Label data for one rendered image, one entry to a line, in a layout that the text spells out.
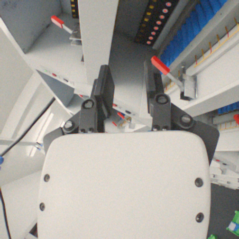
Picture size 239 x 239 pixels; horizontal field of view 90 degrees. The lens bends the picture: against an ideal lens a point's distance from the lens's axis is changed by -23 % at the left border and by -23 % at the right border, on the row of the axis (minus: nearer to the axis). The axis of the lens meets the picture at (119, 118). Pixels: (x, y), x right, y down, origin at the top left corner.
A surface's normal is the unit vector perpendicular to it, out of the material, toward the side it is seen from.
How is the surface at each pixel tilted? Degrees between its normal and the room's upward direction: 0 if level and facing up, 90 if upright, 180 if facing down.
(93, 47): 108
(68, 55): 90
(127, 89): 90
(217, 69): 18
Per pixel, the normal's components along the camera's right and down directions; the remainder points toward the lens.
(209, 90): -0.98, -0.16
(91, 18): -0.14, 0.97
